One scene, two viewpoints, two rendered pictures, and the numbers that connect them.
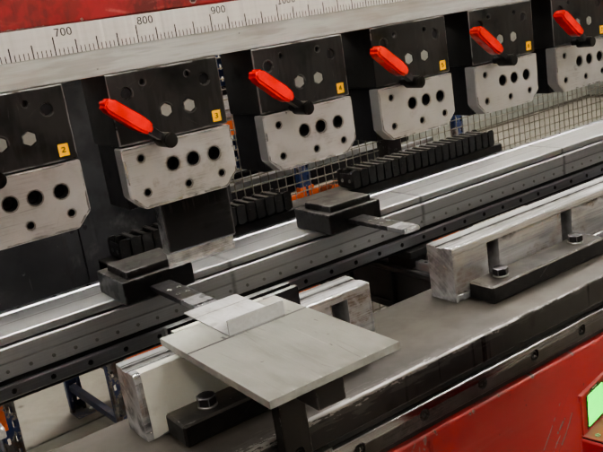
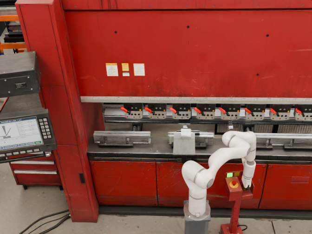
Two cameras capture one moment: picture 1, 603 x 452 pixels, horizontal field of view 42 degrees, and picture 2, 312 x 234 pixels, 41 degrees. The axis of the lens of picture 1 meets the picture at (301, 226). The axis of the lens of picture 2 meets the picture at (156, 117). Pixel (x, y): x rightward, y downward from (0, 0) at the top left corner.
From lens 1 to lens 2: 2.76 m
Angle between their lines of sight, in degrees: 41
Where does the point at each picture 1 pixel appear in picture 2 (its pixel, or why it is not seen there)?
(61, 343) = (168, 119)
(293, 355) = (183, 148)
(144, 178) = (175, 115)
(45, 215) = (159, 116)
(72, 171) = (165, 113)
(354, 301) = (209, 138)
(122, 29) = (176, 98)
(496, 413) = (226, 165)
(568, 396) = not seen: hidden behind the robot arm
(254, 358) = (178, 145)
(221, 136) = (188, 113)
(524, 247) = not seen: hidden behind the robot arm
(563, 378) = not seen: hidden behind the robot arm
